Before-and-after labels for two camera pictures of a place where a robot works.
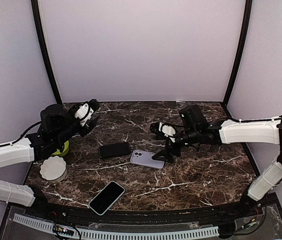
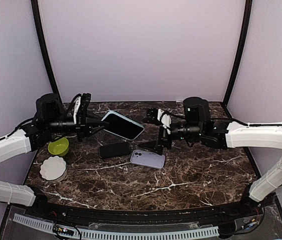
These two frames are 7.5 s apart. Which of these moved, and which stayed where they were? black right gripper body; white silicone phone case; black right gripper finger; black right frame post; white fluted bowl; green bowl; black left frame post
Moved: black right gripper body; black right gripper finger
Stayed: green bowl; white silicone phone case; black left frame post; white fluted bowl; black right frame post
